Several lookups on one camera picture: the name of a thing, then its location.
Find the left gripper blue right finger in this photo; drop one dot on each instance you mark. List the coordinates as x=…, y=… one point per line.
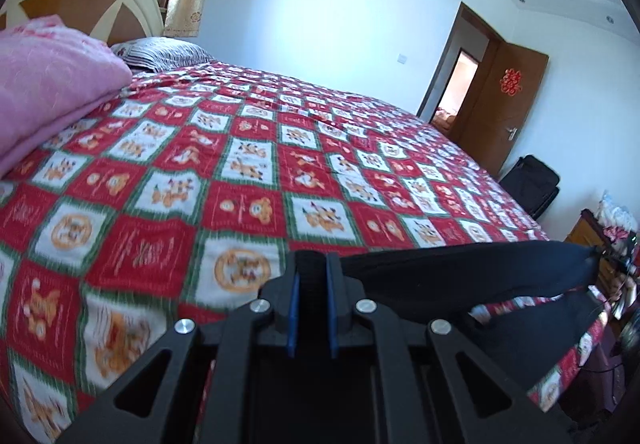
x=342, y=335

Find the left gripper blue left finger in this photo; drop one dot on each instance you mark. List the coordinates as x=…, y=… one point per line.
x=295, y=302

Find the black pants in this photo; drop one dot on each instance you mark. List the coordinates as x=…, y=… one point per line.
x=524, y=304

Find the red patchwork bedspread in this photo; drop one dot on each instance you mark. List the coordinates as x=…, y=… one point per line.
x=182, y=193

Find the black suitcase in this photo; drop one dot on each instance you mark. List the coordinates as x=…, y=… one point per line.
x=532, y=184

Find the wooden cabinet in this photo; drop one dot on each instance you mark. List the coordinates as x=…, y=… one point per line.
x=613, y=267

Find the brown wooden door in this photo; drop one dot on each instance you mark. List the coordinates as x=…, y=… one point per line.
x=497, y=104

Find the striped pillow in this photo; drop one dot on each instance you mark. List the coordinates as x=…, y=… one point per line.
x=158, y=54

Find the pink folded blanket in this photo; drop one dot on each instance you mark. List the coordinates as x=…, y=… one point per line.
x=51, y=75

